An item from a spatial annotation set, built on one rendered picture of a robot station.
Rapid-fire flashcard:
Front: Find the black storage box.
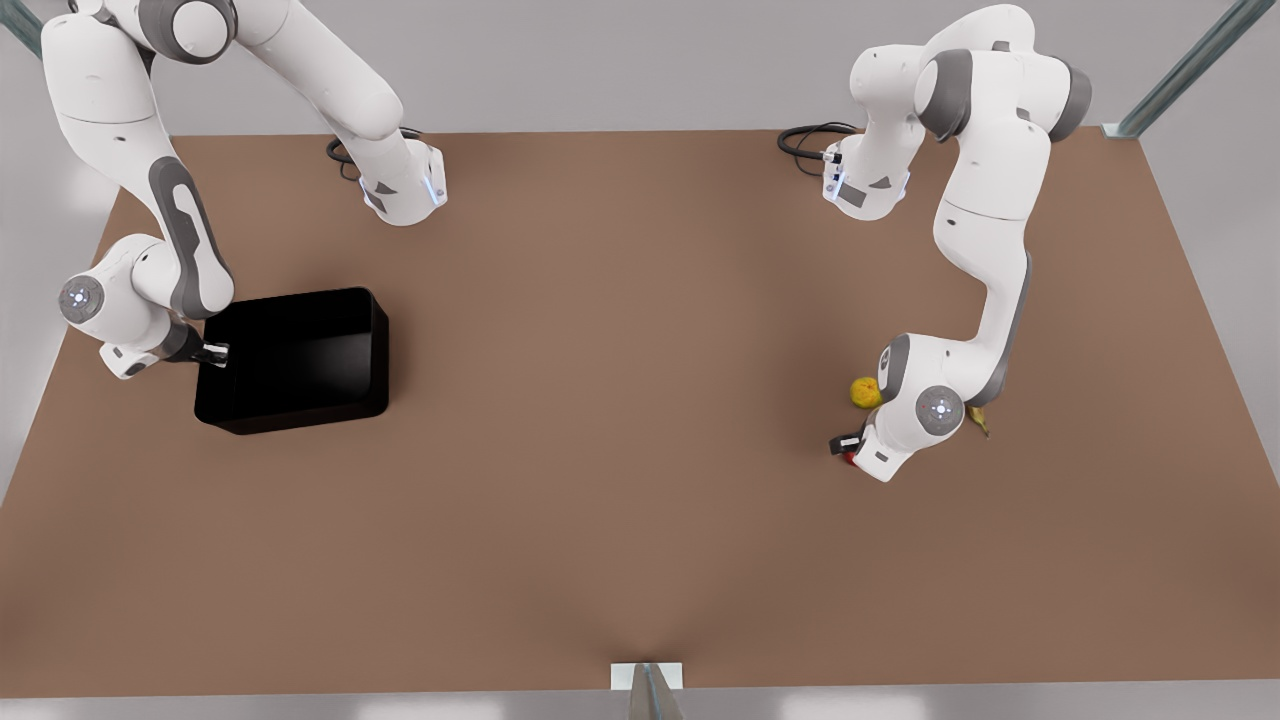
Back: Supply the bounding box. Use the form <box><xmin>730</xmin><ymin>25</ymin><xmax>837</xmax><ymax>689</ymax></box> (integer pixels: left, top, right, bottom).
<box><xmin>194</xmin><ymin>287</ymin><xmax>391</xmax><ymax>436</ymax></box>

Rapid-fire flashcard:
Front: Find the black cable loop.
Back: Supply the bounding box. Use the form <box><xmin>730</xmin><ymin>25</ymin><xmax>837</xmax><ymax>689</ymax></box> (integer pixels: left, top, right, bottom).
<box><xmin>326</xmin><ymin>127</ymin><xmax>424</xmax><ymax>183</ymax></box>
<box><xmin>777</xmin><ymin>122</ymin><xmax>862</xmax><ymax>179</ymax></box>

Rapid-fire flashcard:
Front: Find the silver frame post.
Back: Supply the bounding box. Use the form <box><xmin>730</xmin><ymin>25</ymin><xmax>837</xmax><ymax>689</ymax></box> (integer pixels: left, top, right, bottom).
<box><xmin>611</xmin><ymin>661</ymin><xmax>685</xmax><ymax>720</ymax></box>
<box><xmin>0</xmin><ymin>0</ymin><xmax>45</xmax><ymax>59</ymax></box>
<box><xmin>1101</xmin><ymin>0</ymin><xmax>1276</xmax><ymax>140</ymax></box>

